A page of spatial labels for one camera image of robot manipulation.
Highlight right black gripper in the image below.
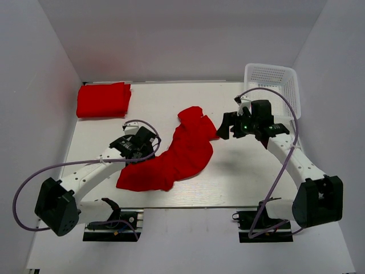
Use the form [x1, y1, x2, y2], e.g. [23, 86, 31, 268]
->
[216, 109, 259, 140]

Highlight red t shirt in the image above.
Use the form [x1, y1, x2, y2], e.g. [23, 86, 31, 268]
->
[116, 106, 218, 192]
[76, 82, 132, 119]

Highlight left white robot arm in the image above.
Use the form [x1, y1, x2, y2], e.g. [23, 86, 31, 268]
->
[35, 126, 158, 236]

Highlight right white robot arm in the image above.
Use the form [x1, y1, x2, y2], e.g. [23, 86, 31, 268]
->
[217, 100, 343, 228]

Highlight folded red t shirt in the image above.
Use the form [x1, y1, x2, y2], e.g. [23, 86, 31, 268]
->
[76, 82, 132, 119]

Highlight white plastic basket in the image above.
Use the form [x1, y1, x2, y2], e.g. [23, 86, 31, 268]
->
[243, 63, 301, 120]

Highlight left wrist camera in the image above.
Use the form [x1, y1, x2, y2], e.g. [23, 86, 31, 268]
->
[122, 122, 140, 135]

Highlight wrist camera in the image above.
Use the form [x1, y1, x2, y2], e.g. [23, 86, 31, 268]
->
[234, 95, 251, 116]
[122, 122, 140, 135]

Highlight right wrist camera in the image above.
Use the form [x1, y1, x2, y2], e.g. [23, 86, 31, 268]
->
[234, 95, 251, 116]

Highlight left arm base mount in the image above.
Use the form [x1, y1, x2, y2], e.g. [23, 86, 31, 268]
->
[83, 209, 144, 243]

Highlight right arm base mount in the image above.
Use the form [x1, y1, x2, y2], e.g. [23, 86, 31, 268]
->
[232, 208, 293, 243]

